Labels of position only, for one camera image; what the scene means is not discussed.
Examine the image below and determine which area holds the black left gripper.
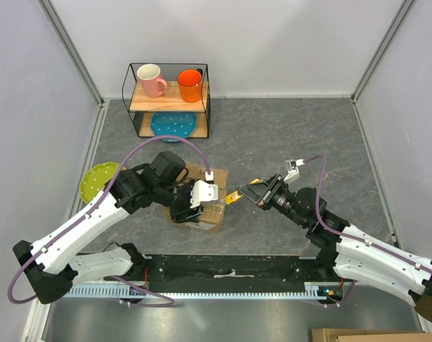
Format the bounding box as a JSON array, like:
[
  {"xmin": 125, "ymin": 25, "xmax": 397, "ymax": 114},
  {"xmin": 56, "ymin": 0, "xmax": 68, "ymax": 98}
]
[{"xmin": 155, "ymin": 177, "xmax": 204, "ymax": 222}]

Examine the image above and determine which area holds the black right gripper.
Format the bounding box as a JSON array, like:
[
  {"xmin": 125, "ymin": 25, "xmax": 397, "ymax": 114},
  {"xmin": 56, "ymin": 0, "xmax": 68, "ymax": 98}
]
[{"xmin": 235, "ymin": 174, "xmax": 308, "ymax": 229}]

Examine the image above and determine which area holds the brown cardboard express box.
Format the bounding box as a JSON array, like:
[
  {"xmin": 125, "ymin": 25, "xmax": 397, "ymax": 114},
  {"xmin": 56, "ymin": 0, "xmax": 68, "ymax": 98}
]
[{"xmin": 163, "ymin": 164, "xmax": 229, "ymax": 233}]

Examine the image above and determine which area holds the yellow utility knife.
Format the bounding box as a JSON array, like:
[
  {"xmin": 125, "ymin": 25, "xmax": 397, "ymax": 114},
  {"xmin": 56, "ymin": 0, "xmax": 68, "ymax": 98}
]
[{"xmin": 225, "ymin": 191, "xmax": 243, "ymax": 205}]

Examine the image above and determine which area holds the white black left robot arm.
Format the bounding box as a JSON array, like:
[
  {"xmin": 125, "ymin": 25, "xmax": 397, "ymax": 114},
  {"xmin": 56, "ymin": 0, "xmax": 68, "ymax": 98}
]
[{"xmin": 13, "ymin": 151, "xmax": 215, "ymax": 304}]

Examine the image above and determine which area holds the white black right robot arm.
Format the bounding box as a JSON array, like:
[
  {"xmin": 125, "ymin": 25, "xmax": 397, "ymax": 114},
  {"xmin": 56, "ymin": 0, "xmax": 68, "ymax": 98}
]
[{"xmin": 236, "ymin": 175, "xmax": 432, "ymax": 323}]

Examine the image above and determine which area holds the blue dotted plate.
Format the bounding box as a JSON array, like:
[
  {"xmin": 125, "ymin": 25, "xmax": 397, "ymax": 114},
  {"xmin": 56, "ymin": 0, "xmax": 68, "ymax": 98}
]
[{"xmin": 150, "ymin": 112, "xmax": 197, "ymax": 139}]

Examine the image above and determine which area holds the green dotted plate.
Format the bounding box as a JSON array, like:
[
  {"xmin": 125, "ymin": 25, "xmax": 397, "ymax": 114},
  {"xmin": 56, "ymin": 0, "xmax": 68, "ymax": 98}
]
[{"xmin": 79, "ymin": 162, "xmax": 120, "ymax": 204}]

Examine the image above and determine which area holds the orange ceramic mug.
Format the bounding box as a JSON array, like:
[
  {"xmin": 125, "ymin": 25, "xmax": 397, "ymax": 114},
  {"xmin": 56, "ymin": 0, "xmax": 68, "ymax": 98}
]
[{"xmin": 178, "ymin": 68, "xmax": 203, "ymax": 103}]

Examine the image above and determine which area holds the pink ceramic mug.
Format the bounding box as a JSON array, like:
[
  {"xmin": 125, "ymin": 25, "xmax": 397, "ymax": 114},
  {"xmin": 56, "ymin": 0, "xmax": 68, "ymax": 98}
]
[{"xmin": 136, "ymin": 63, "xmax": 168, "ymax": 98}]

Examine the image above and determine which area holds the cardboard sheet in corner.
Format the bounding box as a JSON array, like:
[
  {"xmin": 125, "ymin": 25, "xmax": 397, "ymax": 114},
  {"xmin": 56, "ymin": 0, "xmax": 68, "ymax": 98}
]
[{"xmin": 311, "ymin": 328, "xmax": 432, "ymax": 342}]

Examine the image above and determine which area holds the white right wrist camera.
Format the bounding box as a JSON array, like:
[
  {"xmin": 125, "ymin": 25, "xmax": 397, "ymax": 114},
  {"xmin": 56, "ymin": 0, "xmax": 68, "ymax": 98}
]
[{"xmin": 284, "ymin": 159, "xmax": 304, "ymax": 185}]

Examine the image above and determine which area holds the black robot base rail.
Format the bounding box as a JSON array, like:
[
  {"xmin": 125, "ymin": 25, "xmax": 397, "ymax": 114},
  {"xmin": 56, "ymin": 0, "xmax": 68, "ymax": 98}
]
[{"xmin": 121, "ymin": 254, "xmax": 340, "ymax": 295}]

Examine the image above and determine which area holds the black wire wooden shelf rack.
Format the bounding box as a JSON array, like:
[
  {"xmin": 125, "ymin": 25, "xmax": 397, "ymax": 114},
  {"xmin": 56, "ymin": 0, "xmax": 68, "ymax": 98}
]
[{"xmin": 121, "ymin": 63, "xmax": 211, "ymax": 139}]

